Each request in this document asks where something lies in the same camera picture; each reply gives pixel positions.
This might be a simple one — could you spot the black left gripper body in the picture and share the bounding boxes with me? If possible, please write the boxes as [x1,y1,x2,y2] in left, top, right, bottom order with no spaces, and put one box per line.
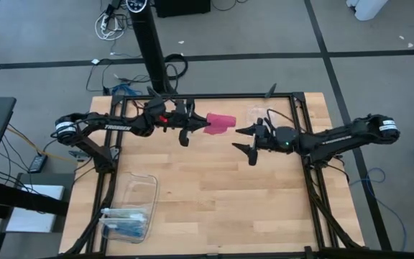
[170,97,198,147]

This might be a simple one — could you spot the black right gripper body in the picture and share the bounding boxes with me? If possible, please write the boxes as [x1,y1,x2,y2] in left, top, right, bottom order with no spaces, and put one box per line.
[249,117,279,167]

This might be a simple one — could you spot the pink elastic bandage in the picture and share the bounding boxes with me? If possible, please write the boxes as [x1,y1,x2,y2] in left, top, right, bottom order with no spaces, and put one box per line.
[202,112,237,136]

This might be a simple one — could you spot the clear zip bag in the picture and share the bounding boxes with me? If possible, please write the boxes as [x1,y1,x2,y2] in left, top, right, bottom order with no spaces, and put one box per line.
[246,104,283,127]

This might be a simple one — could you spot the bagged green bandage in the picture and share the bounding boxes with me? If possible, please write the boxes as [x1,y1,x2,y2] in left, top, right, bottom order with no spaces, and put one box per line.
[98,207,150,222]

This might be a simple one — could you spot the bagged blue bandage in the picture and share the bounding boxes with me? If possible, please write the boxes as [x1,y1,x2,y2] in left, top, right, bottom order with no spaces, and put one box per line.
[101,217,149,239]

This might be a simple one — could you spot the clear plastic bin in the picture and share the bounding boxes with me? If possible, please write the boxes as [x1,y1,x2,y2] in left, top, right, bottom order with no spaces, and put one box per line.
[100,171,160,243]

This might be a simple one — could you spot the black tower fan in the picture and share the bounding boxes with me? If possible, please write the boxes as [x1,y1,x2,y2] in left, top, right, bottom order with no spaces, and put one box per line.
[125,0,179,96]

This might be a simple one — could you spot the black box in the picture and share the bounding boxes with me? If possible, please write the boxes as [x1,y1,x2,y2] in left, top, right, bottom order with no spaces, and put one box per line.
[155,0,211,19]

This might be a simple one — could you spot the grey cabinet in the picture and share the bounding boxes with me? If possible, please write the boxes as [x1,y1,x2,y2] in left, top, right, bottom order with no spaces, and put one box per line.
[4,172,75,234]

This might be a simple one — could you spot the black power adapter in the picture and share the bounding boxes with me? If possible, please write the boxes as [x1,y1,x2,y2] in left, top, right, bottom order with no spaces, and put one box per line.
[28,153,48,174]

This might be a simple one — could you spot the white trash bin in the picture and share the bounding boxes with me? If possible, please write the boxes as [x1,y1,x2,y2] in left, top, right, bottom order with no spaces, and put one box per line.
[346,0,390,22]

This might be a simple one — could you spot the black aluminium table frame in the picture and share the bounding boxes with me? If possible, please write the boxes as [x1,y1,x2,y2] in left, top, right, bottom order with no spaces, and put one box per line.
[61,91,368,259]

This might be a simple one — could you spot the black coiled cable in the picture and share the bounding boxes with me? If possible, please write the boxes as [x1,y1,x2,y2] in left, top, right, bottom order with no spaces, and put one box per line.
[163,53,189,81]

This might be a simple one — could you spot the blue floor cable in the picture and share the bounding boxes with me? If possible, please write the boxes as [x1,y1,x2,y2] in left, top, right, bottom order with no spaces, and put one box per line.
[349,167,408,252]
[111,83,143,97]

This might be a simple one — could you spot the white cable bundle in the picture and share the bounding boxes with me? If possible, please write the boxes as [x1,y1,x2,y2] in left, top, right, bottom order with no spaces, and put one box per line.
[94,12,126,41]

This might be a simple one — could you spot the yellow cable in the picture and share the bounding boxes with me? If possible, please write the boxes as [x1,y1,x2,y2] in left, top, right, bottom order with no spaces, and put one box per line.
[7,126,79,167]

